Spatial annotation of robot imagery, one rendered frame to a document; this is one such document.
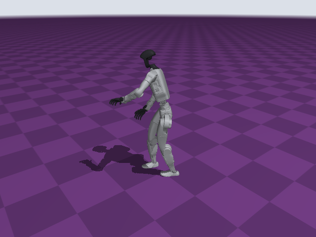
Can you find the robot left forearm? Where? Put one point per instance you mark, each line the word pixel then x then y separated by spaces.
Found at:
pixel 129 97

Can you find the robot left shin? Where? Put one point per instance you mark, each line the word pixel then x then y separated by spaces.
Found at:
pixel 168 158

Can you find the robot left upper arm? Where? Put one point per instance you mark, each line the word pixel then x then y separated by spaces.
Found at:
pixel 150 77

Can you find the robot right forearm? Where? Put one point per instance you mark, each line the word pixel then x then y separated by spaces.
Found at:
pixel 150 102

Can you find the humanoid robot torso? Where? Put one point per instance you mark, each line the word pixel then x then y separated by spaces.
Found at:
pixel 161 93

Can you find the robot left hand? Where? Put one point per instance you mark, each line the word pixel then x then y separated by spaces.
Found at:
pixel 116 100

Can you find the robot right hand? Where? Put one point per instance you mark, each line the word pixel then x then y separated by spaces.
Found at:
pixel 140 112

